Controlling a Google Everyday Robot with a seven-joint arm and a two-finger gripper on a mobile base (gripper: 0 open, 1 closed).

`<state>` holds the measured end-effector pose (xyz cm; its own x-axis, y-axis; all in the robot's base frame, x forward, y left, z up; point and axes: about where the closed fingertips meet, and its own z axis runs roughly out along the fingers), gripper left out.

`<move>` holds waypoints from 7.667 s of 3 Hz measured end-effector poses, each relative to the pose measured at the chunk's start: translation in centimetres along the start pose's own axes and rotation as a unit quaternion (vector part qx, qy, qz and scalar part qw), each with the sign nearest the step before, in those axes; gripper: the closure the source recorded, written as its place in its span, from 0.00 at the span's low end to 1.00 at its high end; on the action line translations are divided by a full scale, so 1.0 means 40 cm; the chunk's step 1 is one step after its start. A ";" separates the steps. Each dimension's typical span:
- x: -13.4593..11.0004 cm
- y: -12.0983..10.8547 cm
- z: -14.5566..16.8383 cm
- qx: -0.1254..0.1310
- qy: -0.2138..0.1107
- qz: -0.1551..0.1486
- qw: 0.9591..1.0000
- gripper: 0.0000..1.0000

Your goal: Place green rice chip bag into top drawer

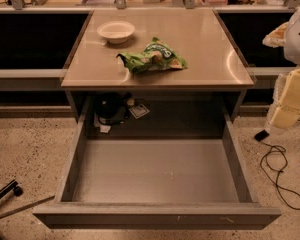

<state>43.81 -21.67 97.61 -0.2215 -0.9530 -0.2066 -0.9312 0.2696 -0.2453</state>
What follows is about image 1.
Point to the thin metal rod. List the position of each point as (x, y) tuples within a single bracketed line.
[(26, 207)]

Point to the black power adapter with cable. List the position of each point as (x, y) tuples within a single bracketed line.
[(273, 164)]

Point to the white bowl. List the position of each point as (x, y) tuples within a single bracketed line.
[(116, 32)]

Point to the green rice chip bag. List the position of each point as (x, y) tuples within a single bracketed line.
[(157, 56)]

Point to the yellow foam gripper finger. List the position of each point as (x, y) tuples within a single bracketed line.
[(287, 110)]

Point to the black wheeled stand leg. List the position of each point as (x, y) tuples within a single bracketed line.
[(11, 187)]

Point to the black device under cabinet top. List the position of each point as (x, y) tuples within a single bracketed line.
[(107, 106)]

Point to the white tag label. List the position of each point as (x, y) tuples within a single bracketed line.
[(139, 111)]

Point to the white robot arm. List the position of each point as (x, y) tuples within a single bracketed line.
[(287, 36)]

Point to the grey cabinet with glossy top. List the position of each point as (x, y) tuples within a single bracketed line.
[(196, 35)]

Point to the open grey top drawer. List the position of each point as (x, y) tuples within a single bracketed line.
[(179, 167)]

